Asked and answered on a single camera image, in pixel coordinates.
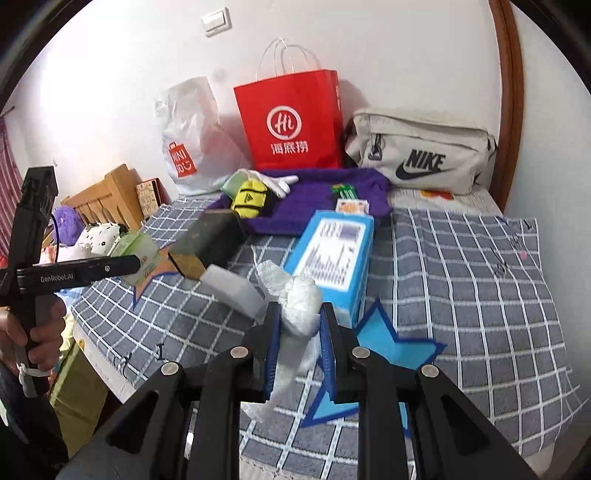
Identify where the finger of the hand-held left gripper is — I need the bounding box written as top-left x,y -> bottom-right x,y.
90,255 -> 141,279

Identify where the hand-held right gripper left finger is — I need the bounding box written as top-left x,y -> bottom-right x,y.
58,302 -> 283,480

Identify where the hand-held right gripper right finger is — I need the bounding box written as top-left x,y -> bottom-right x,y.
320,302 -> 539,480

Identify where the green wet wipes packet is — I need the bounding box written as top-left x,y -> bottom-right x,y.
110,231 -> 160,287

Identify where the clear plastic bag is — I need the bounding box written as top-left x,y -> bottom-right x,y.
240,261 -> 324,423

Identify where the yellow wristband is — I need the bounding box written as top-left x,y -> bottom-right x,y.
230,180 -> 269,219

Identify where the white glove with green cuff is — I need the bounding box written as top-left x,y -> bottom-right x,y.
221,169 -> 301,200

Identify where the person's left forearm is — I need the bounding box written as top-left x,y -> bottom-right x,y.
0,364 -> 70,462

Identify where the person's left hand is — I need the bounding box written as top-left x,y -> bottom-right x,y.
0,300 -> 68,370

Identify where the purple plush toy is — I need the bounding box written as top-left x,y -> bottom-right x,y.
53,205 -> 81,245

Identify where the white spotted plush toy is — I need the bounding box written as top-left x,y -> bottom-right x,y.
76,222 -> 127,257

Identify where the striped curtain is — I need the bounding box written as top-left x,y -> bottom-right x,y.
0,115 -> 24,273

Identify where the white foam block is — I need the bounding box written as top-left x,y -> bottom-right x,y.
203,264 -> 264,319

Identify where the blue box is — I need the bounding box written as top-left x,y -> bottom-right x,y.
283,210 -> 375,328

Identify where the dark green box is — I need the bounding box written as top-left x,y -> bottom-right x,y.
168,209 -> 247,281

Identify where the olive green cloth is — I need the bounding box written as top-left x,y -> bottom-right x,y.
48,342 -> 109,457

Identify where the grey checked blanket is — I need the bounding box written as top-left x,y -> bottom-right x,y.
69,194 -> 583,462

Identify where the orange small packet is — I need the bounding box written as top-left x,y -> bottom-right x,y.
336,198 -> 370,215

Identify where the white plastic shopping bag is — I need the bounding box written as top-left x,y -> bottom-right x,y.
154,76 -> 252,195

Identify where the purple knitted cloth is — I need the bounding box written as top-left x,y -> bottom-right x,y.
205,167 -> 393,237

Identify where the white sheet with orange print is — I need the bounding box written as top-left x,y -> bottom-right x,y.
388,187 -> 502,213

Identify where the red paper bag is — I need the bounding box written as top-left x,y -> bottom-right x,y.
233,39 -> 345,171

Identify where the beige waist bag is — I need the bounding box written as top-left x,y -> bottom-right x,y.
344,109 -> 498,195

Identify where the light wooden frame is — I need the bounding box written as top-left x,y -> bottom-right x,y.
60,164 -> 144,232

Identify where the white light switch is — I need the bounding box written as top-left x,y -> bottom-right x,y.
202,7 -> 232,38

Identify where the brown wooden door frame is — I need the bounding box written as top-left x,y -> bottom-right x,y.
489,0 -> 525,210

